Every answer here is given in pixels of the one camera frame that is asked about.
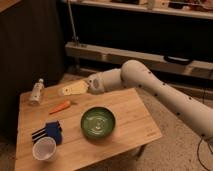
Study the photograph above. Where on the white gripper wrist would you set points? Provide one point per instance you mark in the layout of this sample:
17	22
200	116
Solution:
94	86

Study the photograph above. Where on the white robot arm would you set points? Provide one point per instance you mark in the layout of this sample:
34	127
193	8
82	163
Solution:
134	74

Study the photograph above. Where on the orange carrot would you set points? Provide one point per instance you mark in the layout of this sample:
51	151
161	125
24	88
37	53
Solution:
60	107

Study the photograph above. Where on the green bowl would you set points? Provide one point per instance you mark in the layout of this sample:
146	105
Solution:
97	123

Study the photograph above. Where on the clear plastic bottle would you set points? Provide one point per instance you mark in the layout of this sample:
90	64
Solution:
37	93

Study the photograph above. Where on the metal shelf pole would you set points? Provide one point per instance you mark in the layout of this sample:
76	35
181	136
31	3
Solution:
75	37

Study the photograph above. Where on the wooden table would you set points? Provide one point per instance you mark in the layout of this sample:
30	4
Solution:
134	127

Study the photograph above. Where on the lower wooden shelf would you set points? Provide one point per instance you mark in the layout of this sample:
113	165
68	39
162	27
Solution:
197	69

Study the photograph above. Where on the wooden shelf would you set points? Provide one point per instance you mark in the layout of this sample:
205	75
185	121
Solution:
197	69
148	7

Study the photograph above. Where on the upper wooden shelf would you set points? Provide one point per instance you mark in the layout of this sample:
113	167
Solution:
148	7

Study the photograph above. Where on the black handle on shelf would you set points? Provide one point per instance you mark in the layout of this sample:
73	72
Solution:
177	61

